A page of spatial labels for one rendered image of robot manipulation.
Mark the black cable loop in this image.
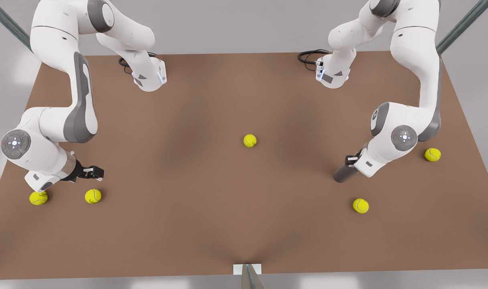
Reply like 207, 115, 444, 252
298, 49, 331, 73
118, 52, 158, 75

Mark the silver frame post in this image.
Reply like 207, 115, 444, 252
435, 0, 488, 55
0, 0, 32, 52
233, 263, 265, 289

